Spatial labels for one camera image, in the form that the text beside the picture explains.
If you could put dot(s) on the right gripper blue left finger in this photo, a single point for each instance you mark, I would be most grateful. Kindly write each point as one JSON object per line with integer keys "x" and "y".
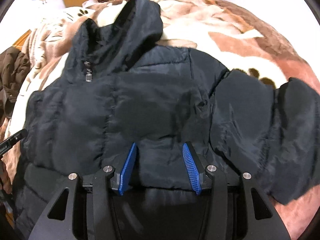
{"x": 126, "y": 171}

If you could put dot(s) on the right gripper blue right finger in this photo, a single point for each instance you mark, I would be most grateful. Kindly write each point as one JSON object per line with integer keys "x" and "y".
{"x": 193, "y": 166}

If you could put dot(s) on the black puffer jacket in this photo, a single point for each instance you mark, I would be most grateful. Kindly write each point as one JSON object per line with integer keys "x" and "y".
{"x": 256, "y": 143}

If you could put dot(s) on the brown puffer jacket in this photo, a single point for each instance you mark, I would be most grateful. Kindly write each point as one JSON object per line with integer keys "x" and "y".
{"x": 15, "y": 66}

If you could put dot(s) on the wooden headboard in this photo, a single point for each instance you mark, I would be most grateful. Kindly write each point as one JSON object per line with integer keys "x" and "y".
{"x": 20, "y": 41}

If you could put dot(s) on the brown and cream plush blanket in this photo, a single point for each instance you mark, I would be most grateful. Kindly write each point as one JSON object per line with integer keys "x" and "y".
{"x": 228, "y": 33}

